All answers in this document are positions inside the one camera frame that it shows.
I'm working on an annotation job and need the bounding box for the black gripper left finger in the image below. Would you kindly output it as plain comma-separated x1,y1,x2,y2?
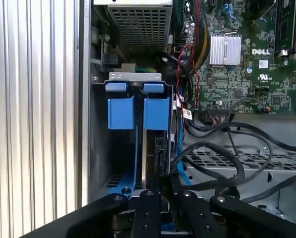
18,174,162,238

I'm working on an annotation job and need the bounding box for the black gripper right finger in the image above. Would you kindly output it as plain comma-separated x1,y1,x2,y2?
162,174,296,238

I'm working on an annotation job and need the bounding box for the black disk wire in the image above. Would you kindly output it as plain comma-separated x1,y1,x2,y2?
169,141,246,193

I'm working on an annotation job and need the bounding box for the hard disk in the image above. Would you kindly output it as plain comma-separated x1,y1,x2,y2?
142,82,175,193

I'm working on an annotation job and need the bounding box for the metal disk bay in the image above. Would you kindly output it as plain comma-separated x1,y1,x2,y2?
90,71,176,199

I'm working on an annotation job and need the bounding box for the empty blue disk carrier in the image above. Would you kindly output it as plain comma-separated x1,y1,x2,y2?
104,82,140,198

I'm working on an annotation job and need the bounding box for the perforated metal cage panel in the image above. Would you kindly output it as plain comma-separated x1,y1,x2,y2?
182,146,296,174

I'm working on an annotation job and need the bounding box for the black open PC case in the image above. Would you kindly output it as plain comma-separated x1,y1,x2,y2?
77,0,296,238

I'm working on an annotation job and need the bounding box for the green motherboard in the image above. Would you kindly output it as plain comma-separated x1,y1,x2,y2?
172,0,296,116

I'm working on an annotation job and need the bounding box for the silver finned heat sink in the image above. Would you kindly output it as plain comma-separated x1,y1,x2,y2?
209,34,242,67

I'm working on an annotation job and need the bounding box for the silver power supply unit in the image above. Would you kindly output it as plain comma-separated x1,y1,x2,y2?
92,0,174,54

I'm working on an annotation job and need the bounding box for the blue disk wire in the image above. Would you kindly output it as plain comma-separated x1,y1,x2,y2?
175,116,192,186

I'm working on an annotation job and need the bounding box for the thick black cable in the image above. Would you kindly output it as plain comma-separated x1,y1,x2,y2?
157,51,296,149

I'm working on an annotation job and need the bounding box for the coloured power wire bundle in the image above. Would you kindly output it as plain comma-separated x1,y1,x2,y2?
191,0,212,75

